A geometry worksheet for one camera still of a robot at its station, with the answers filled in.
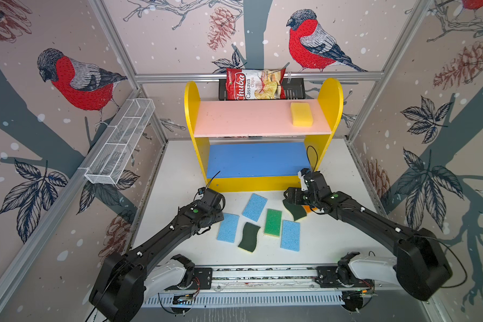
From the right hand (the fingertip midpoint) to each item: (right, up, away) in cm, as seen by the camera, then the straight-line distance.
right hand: (289, 197), depth 86 cm
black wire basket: (+4, +51, +9) cm, 52 cm away
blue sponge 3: (0, -16, -2) cm, 16 cm away
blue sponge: (-27, -13, 0) cm, 30 cm away
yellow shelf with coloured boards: (-16, +24, +37) cm, 47 cm away
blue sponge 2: (-15, -6, +6) cm, 17 cm away
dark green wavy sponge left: (-18, -18, -4) cm, 25 cm away
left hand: (-32, -7, -2) cm, 32 cm away
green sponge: (-7, -11, 0) cm, 14 cm away
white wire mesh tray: (-69, +15, -16) cm, 73 cm away
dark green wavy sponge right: (+4, -7, +4) cm, 9 cm away
